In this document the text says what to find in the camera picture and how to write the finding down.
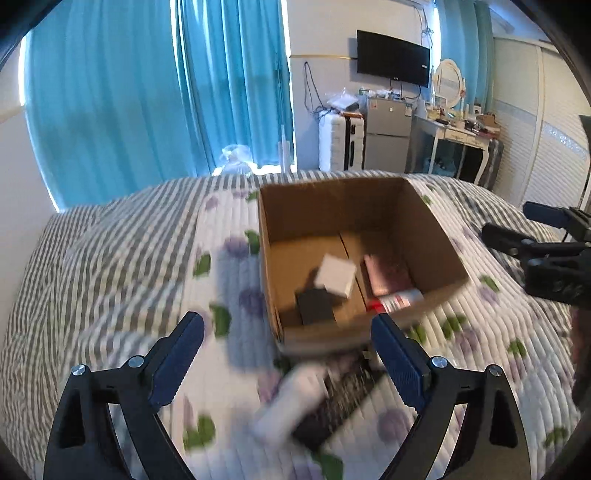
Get small black box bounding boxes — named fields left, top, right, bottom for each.
left=295, top=286, right=337, bottom=326

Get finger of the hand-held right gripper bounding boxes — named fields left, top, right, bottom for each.
left=481, top=223, right=591, bottom=266
left=524, top=202, right=591, bottom=241

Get pink packet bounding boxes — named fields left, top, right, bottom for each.
left=362, top=254, right=416, bottom=297

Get grey striped bedsheet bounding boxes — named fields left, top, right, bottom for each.
left=0, top=168, right=578, bottom=467

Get blue curtain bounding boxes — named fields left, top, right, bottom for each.
left=175, top=0, right=296, bottom=169
left=23, top=0, right=218, bottom=210

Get black wall cable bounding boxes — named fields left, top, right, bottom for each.
left=302, top=61, right=324, bottom=116

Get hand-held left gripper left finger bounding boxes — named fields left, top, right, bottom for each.
left=44, top=311, right=206, bottom=480

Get plastic bags on suitcase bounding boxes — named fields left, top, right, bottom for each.
left=323, top=90, right=363, bottom=116

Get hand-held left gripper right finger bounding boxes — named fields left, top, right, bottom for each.
left=369, top=312, right=532, bottom=480

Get white bottle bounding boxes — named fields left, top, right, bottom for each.
left=254, top=362, right=329, bottom=447

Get black wall television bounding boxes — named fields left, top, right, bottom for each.
left=356, top=30, right=431, bottom=88

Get white wardrobe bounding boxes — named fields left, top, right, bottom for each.
left=489, top=34, right=591, bottom=213

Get white vanity table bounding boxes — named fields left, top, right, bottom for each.
left=406, top=113, right=502, bottom=188

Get red and white tube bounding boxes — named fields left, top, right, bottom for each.
left=367, top=289, right=424, bottom=313

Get black remote control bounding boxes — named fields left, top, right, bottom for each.
left=292, top=354, right=389, bottom=452

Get brown cardboard box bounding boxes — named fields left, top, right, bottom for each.
left=257, top=176, right=471, bottom=357

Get clear plastic bag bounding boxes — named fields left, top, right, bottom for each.
left=212, top=144, right=257, bottom=176

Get white suitcase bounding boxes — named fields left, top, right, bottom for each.
left=318, top=113, right=366, bottom=172

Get oval white mirror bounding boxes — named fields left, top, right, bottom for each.
left=434, top=59, right=464, bottom=109

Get small white box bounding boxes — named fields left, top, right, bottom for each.
left=315, top=254, right=357, bottom=298

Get grey mini fridge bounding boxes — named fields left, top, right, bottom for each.
left=362, top=95, right=415, bottom=172

